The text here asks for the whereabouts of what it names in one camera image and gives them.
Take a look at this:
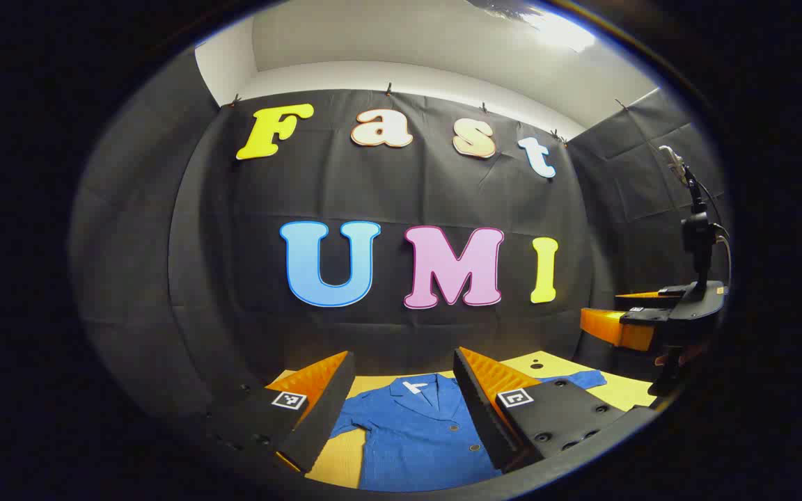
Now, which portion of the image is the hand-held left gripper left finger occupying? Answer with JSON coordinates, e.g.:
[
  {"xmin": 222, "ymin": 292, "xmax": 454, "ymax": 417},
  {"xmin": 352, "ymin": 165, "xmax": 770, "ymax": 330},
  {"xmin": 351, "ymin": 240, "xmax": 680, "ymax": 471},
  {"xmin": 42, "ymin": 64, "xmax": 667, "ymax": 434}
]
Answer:
[{"xmin": 203, "ymin": 350, "xmax": 356, "ymax": 474}]

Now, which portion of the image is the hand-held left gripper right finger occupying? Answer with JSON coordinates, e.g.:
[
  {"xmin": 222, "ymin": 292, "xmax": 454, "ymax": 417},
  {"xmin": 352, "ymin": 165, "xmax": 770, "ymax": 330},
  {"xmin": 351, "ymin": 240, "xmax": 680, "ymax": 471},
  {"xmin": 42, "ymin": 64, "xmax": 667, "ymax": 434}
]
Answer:
[{"xmin": 453, "ymin": 347, "xmax": 628, "ymax": 474}]

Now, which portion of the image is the blue button shirt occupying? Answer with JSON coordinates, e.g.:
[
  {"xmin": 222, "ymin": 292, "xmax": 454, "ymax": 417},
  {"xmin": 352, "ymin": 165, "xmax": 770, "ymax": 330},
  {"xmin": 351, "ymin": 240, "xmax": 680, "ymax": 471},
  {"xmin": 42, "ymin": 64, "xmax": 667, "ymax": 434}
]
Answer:
[{"xmin": 329, "ymin": 370, "xmax": 608, "ymax": 493}]

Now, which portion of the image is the black backdrop cloth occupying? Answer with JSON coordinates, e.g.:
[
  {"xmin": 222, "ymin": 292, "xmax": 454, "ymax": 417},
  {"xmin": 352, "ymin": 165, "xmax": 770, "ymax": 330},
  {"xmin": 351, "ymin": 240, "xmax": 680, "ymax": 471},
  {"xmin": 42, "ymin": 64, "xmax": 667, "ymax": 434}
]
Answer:
[{"xmin": 70, "ymin": 49, "xmax": 729, "ymax": 432}]

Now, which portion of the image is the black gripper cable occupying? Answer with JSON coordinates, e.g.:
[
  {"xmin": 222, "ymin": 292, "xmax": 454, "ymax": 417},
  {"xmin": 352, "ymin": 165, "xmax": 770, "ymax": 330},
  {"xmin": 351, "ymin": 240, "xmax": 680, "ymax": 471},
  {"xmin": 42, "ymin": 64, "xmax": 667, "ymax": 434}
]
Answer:
[{"xmin": 693, "ymin": 177, "xmax": 725, "ymax": 230}]

